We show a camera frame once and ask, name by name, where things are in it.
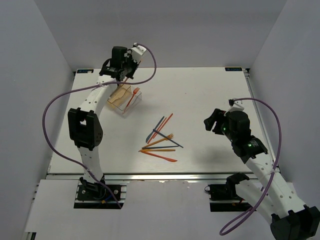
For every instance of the clear container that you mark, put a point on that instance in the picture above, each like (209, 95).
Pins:
(136, 100)

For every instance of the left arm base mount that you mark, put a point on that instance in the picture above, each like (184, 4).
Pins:
(94, 196)

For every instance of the left blue corner sticker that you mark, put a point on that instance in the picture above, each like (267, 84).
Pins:
(85, 71)

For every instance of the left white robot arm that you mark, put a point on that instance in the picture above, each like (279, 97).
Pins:
(83, 122)

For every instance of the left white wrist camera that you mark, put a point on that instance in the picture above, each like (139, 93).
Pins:
(137, 52)

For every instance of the red plastic knife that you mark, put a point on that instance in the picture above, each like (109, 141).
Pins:
(159, 156)

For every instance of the red plastic fork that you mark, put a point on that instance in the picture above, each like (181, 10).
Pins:
(135, 91)

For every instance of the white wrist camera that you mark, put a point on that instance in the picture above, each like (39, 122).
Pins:
(235, 105)
(137, 52)

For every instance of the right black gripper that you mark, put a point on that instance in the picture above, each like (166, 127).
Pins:
(218, 116)

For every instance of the red plastic chopstick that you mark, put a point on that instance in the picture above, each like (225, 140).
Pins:
(158, 129)
(168, 118)

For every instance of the aluminium table rail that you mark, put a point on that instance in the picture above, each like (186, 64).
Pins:
(152, 177)

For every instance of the orange plastic knife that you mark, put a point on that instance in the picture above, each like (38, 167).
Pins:
(157, 150)

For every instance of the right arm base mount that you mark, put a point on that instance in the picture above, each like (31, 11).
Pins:
(223, 197)

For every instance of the blue corner sticker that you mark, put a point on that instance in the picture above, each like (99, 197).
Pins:
(233, 69)
(85, 71)

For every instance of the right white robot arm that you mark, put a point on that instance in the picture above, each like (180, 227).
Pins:
(288, 216)

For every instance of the right blue corner sticker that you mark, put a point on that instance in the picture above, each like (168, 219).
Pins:
(233, 69)

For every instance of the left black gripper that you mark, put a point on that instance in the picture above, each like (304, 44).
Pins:
(135, 65)

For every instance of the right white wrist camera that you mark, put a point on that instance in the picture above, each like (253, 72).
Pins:
(235, 105)

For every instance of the orange plastic fork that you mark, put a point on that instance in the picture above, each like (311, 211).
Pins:
(158, 141)

